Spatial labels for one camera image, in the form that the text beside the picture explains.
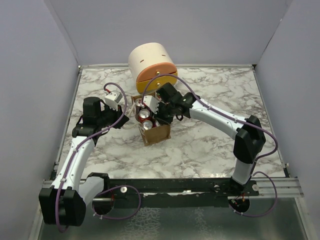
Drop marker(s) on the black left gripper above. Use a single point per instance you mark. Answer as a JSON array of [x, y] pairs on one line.
[[117, 113]]

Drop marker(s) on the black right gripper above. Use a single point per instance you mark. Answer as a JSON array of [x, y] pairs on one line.
[[161, 120]]

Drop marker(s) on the silver blue energy drink can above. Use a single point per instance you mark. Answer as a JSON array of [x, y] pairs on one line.
[[139, 103]]

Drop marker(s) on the brown canvas bag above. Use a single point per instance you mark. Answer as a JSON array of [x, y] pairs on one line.
[[152, 136]]

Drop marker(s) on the red cola can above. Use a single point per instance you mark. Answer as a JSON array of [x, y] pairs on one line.
[[143, 115], [147, 125]]

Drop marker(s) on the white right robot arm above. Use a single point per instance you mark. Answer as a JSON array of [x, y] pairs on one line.
[[248, 137]]

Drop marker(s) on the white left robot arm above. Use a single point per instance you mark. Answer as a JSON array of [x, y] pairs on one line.
[[65, 202]]

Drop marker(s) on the purple fanta can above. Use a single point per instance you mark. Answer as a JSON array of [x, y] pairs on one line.
[[157, 123]]

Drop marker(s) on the red cola can front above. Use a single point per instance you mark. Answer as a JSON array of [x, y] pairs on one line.
[[143, 115]]

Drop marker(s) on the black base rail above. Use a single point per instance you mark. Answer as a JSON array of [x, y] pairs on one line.
[[169, 192]]

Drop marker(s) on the cream round drawer cabinet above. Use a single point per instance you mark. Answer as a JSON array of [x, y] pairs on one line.
[[151, 67]]

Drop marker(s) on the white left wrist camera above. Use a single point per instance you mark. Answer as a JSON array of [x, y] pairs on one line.
[[112, 99]]

